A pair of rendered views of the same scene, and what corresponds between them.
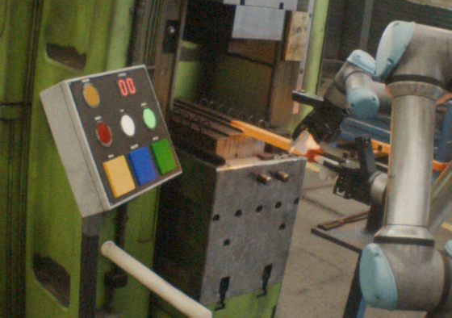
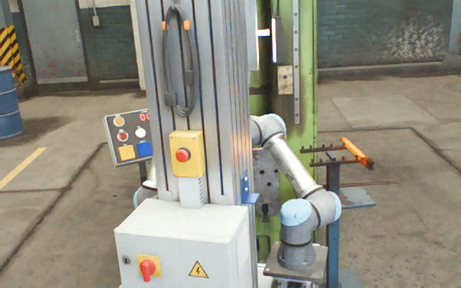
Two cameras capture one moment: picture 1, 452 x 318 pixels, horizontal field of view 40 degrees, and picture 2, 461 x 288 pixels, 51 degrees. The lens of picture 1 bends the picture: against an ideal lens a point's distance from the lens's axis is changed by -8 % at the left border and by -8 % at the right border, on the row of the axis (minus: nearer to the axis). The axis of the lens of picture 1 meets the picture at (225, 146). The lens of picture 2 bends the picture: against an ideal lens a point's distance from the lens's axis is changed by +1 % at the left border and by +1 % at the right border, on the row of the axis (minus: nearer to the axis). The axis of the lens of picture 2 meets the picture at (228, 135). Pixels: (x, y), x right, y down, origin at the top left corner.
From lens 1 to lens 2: 1.95 m
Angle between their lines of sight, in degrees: 43
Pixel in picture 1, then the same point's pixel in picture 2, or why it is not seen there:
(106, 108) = (127, 126)
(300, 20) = (284, 70)
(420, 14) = not seen: outside the picture
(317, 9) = (303, 61)
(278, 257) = (271, 200)
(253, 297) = (258, 221)
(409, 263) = (142, 196)
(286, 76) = (284, 102)
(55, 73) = not seen: hidden behind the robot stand
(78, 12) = not seen: hidden behind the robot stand
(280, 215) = (265, 177)
